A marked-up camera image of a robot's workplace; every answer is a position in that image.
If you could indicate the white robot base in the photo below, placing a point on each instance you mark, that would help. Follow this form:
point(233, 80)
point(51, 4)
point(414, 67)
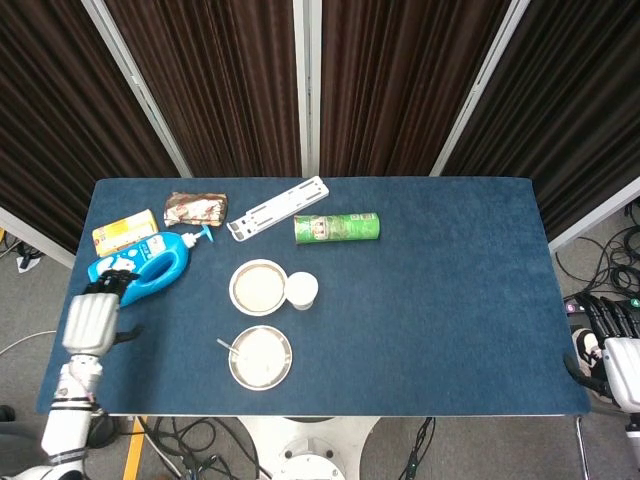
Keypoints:
point(305, 445)

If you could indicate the brown red snack packet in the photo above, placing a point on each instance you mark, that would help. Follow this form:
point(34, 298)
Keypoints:
point(195, 210)

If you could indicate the round stainless steel plate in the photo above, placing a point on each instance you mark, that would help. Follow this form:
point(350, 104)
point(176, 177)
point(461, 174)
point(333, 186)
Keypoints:
point(265, 362)

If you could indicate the yellow cardboard box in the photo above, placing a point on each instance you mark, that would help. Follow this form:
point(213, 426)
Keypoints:
point(125, 232)

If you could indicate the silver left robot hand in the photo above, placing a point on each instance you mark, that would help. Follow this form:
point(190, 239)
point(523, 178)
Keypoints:
point(90, 325)

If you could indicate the white paper cup blue flower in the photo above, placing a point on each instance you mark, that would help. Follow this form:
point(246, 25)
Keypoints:
point(301, 290)

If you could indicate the blue detergent pump bottle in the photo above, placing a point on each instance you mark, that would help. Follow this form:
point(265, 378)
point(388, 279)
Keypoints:
point(160, 260)

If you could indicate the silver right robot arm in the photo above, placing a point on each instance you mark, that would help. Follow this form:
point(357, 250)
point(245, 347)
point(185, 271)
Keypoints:
point(634, 432)

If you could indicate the black white shoe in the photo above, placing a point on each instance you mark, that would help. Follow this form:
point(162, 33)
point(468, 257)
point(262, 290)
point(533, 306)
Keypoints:
point(585, 350)

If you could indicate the white plastic slotted bracket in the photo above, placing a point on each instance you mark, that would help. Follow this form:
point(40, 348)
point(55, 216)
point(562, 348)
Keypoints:
point(280, 207)

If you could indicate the blue table cloth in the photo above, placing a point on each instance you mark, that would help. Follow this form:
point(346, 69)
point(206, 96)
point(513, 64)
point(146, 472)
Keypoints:
point(425, 310)

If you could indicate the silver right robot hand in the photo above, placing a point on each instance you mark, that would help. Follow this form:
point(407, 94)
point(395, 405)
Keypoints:
point(622, 365)

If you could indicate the green chips can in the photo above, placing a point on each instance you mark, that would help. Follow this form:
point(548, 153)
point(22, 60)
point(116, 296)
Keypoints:
point(340, 227)

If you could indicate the white table frame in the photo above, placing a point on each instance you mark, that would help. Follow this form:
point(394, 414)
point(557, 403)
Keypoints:
point(581, 450)

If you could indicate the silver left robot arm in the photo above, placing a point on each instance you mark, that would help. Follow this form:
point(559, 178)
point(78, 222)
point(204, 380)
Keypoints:
point(67, 425)

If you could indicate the stainless steel bowl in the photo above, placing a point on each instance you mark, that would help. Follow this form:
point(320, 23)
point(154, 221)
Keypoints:
point(234, 300)

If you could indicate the clear plastic spoon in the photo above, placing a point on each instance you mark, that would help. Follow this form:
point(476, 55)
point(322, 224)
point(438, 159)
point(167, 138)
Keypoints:
point(229, 347)

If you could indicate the black power strip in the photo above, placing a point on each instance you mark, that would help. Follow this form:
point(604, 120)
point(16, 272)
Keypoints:
point(571, 307)

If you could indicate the brown curtain partition panel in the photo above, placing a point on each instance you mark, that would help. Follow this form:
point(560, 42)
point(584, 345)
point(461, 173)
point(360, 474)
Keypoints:
point(565, 125)
point(400, 85)
point(60, 125)
point(215, 85)

